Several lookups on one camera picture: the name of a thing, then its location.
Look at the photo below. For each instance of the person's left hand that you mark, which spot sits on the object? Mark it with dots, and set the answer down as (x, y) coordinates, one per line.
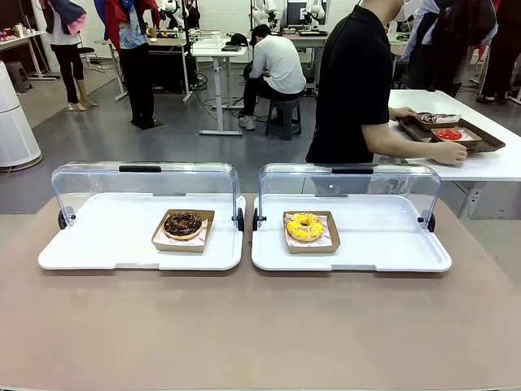
(401, 112)

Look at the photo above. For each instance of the person's right hand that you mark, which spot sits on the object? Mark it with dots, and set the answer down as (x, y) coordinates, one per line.
(449, 154)

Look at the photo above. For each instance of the red glazed donut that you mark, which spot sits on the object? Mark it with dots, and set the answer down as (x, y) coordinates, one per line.
(447, 133)
(474, 140)

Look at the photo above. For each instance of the white printed paper liner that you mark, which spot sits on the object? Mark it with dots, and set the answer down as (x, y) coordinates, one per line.
(470, 136)
(309, 243)
(185, 242)

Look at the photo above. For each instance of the purple white sprinkled donut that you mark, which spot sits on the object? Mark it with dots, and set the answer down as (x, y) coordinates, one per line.
(433, 118)

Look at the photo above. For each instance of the dark brown serving tray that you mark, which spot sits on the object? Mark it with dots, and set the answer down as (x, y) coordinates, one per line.
(488, 144)

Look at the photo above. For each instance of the person's right forearm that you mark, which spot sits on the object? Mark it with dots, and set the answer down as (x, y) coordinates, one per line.
(403, 147)

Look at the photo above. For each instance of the person in black shirt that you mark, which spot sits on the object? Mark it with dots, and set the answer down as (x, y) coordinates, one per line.
(350, 81)

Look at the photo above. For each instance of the person in dark long coat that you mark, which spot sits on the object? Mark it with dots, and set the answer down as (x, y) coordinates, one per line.
(443, 49)

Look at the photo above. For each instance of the person in black trousers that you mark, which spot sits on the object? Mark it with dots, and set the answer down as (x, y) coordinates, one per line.
(502, 53)

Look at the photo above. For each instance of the seated person in white shirt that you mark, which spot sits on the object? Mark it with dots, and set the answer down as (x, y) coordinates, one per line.
(281, 65)

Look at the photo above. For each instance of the yellow sprinkled donut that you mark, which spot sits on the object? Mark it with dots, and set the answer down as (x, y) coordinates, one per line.
(305, 228)

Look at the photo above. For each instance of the yellow donut in box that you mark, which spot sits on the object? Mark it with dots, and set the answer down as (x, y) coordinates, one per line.
(313, 249)

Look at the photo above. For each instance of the chocolate sprinkled donut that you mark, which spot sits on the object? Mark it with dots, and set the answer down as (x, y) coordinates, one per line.
(183, 224)

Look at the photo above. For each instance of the chocolate donut in box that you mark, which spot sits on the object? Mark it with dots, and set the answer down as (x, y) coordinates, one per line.
(183, 247)

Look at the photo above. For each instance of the person in blue patterned jacket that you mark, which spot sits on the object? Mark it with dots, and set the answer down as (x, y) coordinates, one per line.
(136, 73)

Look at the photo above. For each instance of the person in white top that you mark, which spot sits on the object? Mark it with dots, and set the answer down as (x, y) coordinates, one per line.
(67, 61)

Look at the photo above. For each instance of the large white table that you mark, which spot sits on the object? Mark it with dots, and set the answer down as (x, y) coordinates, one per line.
(488, 171)

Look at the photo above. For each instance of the clear plastic display lid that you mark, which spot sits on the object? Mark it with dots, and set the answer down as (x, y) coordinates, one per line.
(163, 179)
(399, 183)

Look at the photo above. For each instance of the white display tray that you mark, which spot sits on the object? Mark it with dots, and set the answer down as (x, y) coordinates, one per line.
(102, 244)
(386, 244)

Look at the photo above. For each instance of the dark grey plastic stool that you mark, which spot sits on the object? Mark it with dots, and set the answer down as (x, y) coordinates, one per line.
(285, 118)

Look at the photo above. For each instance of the white height adjustable desk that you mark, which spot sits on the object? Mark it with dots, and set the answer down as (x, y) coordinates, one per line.
(217, 81)

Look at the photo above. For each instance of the white framed lab desk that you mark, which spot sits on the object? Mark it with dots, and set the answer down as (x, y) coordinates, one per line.
(171, 42)

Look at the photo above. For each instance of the black office chair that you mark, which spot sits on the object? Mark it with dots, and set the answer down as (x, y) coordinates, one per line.
(87, 51)

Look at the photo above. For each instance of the white air purifier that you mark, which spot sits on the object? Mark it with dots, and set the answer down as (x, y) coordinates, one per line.
(16, 122)

